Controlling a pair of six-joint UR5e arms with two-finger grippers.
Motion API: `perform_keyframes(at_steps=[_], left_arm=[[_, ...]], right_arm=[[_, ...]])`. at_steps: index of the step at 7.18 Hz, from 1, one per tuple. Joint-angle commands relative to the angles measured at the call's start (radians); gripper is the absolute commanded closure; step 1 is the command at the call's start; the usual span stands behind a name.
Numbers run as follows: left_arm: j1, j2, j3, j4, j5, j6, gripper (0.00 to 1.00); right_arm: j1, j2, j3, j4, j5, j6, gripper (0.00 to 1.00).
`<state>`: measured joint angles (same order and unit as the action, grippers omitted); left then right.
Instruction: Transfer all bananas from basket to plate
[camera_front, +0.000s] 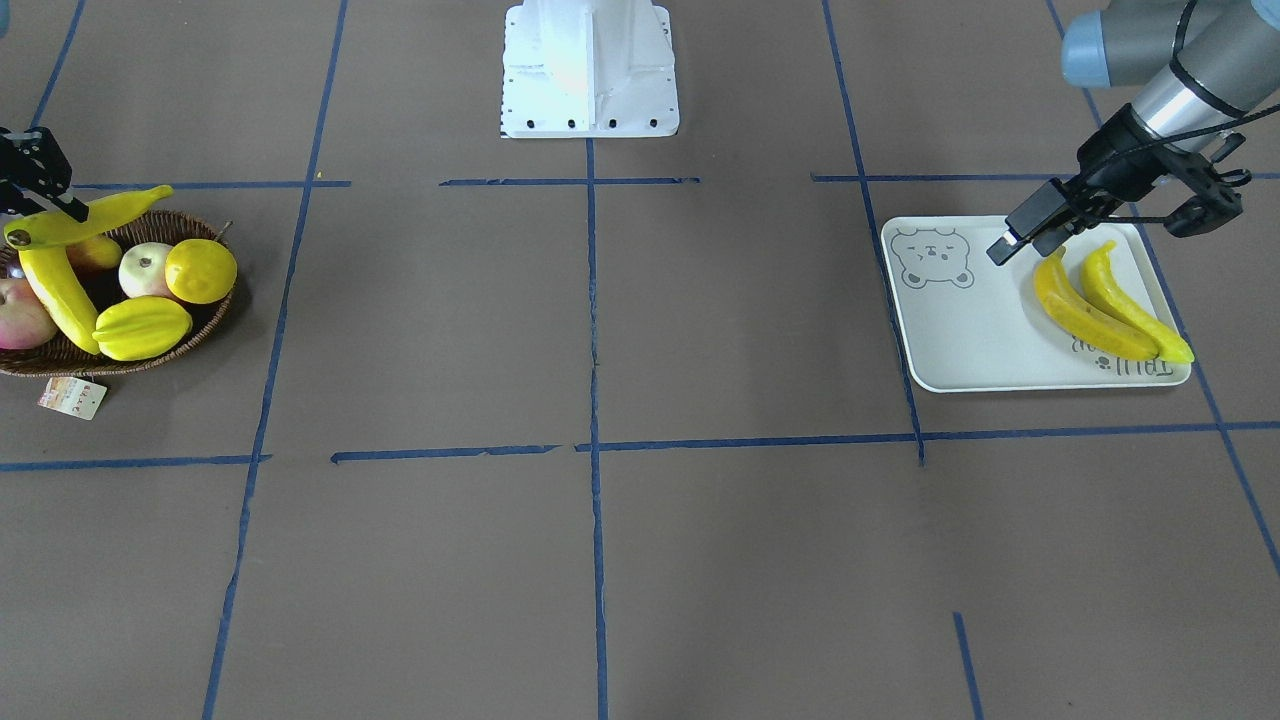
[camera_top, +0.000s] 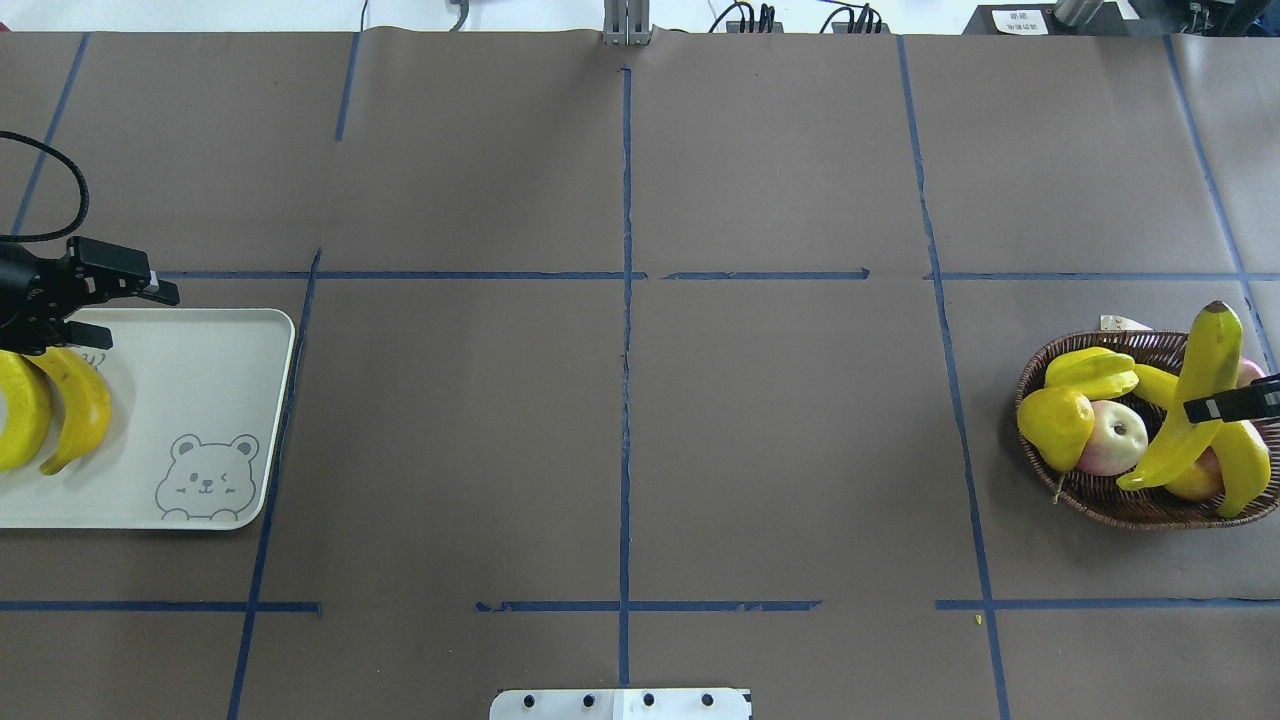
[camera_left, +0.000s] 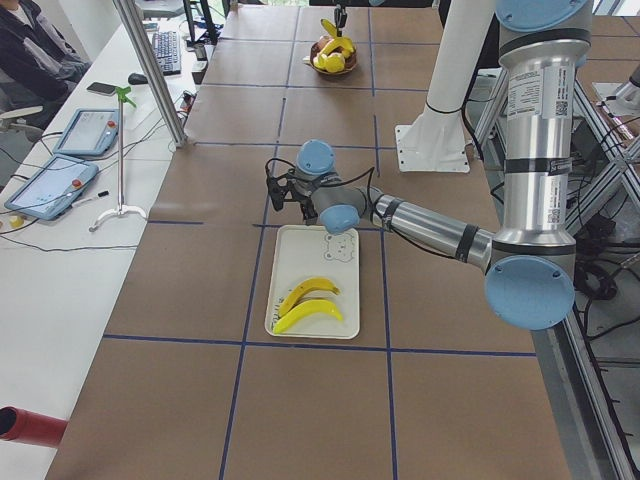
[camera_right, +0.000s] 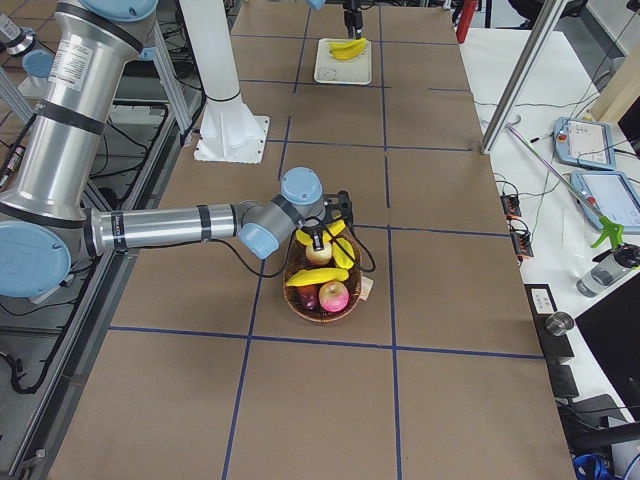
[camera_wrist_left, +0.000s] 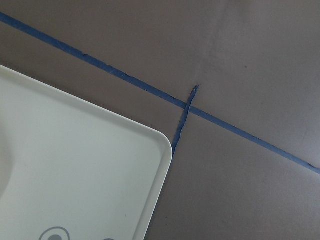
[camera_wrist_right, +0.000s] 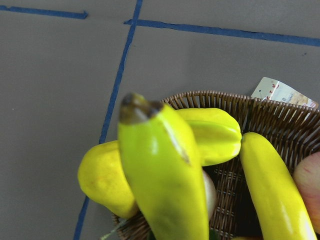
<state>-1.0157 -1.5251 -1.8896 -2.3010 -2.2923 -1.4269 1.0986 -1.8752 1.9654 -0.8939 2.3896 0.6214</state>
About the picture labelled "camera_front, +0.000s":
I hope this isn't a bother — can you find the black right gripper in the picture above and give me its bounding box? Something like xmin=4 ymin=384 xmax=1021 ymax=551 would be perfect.
xmin=1 ymin=127 xmax=90 ymax=223

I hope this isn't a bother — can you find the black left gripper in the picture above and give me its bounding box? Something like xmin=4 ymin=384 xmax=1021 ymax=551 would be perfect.
xmin=986 ymin=104 xmax=1251 ymax=266

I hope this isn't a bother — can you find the yellow banana with dark tip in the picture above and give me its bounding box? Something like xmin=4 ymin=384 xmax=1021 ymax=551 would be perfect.
xmin=3 ymin=184 xmax=174 ymax=251

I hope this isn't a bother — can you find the deep yellow banana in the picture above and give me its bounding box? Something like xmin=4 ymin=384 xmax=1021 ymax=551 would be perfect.
xmin=1032 ymin=249 xmax=1158 ymax=361

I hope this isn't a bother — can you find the bright yellow-green banana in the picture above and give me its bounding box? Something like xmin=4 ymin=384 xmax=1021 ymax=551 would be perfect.
xmin=1080 ymin=240 xmax=1196 ymax=365

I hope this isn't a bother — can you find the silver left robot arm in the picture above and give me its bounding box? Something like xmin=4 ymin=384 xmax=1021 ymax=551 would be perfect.
xmin=987 ymin=1 xmax=1279 ymax=265

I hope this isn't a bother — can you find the brown wicker fruit basket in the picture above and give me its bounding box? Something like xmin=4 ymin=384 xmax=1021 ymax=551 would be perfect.
xmin=1 ymin=209 xmax=239 ymax=378

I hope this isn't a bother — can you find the long yellow banana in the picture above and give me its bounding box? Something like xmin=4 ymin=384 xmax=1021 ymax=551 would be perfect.
xmin=18 ymin=247 xmax=101 ymax=356

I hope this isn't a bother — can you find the pale green red apple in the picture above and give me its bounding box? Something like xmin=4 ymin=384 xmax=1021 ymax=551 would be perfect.
xmin=116 ymin=242 xmax=177 ymax=300

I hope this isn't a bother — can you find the red pink apple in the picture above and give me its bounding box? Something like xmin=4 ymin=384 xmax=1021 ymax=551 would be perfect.
xmin=1 ymin=278 xmax=59 ymax=350

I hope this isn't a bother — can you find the yellow star fruit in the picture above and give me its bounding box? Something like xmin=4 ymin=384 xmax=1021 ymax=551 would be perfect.
xmin=92 ymin=296 xmax=195 ymax=363

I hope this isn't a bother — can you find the white rectangular bear tray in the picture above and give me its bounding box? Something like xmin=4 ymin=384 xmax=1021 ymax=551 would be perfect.
xmin=881 ymin=215 xmax=1192 ymax=393

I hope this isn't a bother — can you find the yellow pear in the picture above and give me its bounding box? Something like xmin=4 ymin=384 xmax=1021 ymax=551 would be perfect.
xmin=164 ymin=238 xmax=239 ymax=305

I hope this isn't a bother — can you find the paper price tag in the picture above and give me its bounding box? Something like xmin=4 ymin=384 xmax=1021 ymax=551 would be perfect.
xmin=36 ymin=375 xmax=109 ymax=421

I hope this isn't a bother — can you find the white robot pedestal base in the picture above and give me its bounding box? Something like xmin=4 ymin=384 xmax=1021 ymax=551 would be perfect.
xmin=500 ymin=1 xmax=681 ymax=138

